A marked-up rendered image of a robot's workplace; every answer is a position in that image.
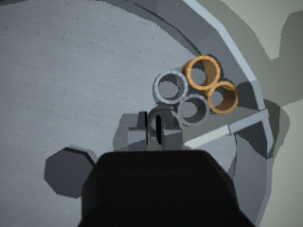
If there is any dark grey metal sleeve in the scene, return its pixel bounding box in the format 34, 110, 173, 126
153, 70, 188, 104
148, 105, 183, 143
173, 93, 209, 127

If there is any bronze bushing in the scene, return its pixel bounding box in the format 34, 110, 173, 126
181, 56, 220, 90
200, 81, 240, 114

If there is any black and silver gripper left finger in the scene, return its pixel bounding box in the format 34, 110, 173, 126
128, 112, 148, 151

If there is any grey round turntable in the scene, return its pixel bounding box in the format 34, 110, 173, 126
0, 0, 274, 227

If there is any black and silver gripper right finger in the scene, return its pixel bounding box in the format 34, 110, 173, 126
156, 113, 183, 150

